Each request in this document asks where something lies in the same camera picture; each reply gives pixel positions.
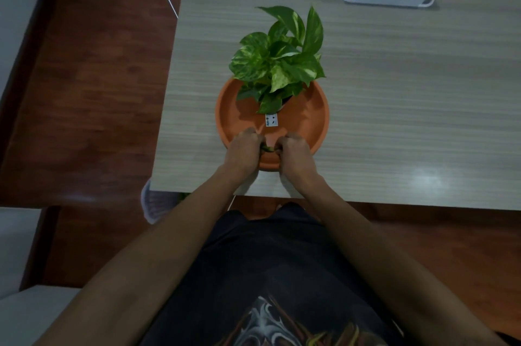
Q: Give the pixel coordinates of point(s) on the small green leaf piece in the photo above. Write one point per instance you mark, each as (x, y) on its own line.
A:
(267, 149)

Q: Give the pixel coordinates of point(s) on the terracotta round plant saucer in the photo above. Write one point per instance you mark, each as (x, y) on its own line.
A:
(309, 115)

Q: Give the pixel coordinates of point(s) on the person's left hand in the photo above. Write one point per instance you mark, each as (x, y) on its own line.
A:
(242, 154)

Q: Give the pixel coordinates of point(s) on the person's black printed shirt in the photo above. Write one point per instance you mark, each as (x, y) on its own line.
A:
(276, 276)

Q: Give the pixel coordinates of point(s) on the person's right fingers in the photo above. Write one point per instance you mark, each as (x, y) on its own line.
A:
(283, 143)

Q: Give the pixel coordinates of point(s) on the white plant label tag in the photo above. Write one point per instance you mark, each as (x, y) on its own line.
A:
(271, 120)

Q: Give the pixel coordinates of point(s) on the person's right forearm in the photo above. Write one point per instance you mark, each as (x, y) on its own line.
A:
(390, 268)

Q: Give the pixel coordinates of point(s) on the white mesh waste basket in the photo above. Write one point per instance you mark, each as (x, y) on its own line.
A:
(156, 203)

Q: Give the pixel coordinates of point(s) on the person's right hand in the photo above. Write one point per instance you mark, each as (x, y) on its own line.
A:
(296, 158)

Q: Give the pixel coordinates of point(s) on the green variegated pothos plant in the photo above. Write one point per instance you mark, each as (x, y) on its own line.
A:
(279, 58)

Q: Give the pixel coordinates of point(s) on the person's left fingers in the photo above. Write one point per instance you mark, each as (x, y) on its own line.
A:
(254, 138)

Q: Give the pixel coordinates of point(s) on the person's left forearm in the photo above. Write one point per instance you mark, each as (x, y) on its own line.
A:
(134, 272)

